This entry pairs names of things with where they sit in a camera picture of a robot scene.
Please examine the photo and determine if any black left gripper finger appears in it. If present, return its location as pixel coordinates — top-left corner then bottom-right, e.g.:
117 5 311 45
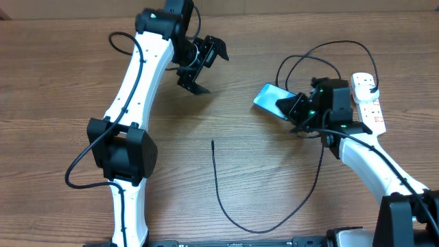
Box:
211 36 229 61
177 73 210 95

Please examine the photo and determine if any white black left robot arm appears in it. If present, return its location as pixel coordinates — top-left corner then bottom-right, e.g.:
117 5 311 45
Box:
87 0 228 246

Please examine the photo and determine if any black charger cable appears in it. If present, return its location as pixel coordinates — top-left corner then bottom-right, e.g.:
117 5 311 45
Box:
211 40 380 235

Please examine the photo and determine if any Galaxy smartphone blue screen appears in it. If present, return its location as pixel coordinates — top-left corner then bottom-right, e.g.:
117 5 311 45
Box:
253 83 295 121

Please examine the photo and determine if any white charger plug adapter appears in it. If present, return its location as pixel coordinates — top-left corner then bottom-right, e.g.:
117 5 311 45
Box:
352 84 380 104

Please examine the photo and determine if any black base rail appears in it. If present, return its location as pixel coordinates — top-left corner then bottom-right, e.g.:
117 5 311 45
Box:
82 235 332 247

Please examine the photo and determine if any white power strip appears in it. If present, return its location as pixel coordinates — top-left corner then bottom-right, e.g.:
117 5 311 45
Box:
351 72 386 135

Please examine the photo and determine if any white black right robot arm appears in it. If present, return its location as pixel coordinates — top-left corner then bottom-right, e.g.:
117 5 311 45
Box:
276 78 438 246

